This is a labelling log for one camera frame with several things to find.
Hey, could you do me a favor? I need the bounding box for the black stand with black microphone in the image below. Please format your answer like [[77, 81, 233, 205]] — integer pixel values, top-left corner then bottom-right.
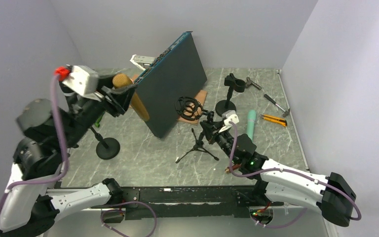
[[90, 127, 121, 160]]

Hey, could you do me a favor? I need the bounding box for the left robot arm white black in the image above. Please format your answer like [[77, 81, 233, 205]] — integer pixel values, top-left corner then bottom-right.
[[0, 66, 138, 237]]

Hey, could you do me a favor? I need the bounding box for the black round base mic stand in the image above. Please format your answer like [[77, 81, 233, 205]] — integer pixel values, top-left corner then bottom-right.
[[215, 73, 246, 116]]

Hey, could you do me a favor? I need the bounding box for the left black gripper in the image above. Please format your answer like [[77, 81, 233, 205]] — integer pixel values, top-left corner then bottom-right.
[[62, 74, 141, 146]]

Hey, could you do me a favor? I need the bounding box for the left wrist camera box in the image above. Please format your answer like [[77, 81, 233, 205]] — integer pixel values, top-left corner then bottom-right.
[[54, 65, 99, 99]]

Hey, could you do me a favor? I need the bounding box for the blue network switch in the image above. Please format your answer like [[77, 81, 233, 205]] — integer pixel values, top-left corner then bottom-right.
[[134, 31, 207, 139]]

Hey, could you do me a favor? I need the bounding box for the small black handled hammer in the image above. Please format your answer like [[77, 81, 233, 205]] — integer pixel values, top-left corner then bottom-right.
[[264, 94, 290, 118]]

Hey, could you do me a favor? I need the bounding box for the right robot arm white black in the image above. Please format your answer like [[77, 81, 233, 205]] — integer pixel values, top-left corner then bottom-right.
[[200, 120, 362, 227]]

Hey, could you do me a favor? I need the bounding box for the black tripod shock mount stand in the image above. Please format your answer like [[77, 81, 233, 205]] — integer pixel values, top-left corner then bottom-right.
[[175, 96, 220, 164]]

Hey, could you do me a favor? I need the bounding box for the wooden board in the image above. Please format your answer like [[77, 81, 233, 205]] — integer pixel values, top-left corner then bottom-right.
[[129, 74, 208, 126]]

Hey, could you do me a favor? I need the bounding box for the black microphone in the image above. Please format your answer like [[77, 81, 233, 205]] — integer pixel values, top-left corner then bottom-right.
[[59, 81, 80, 114]]

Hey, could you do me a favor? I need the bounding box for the green plastic faucet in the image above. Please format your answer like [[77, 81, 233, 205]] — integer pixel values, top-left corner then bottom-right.
[[94, 113, 104, 128]]

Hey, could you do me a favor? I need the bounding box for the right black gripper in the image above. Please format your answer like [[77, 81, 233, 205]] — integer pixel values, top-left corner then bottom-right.
[[201, 119, 239, 164]]

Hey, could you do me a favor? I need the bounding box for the white metal bracket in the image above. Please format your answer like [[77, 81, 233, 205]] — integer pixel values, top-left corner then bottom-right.
[[130, 54, 155, 71]]

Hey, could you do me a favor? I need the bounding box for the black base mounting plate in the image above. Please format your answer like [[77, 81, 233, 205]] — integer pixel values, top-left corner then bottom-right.
[[101, 185, 283, 220]]

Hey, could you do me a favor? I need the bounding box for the gold microphone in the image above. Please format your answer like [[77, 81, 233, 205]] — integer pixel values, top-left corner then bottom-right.
[[113, 73, 150, 122]]

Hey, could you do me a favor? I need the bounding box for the teal green microphone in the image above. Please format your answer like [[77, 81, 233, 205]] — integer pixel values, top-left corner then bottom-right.
[[246, 110, 257, 141]]

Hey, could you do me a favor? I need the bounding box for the yellow utility knife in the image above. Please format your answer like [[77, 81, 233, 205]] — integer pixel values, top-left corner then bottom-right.
[[261, 115, 288, 127]]

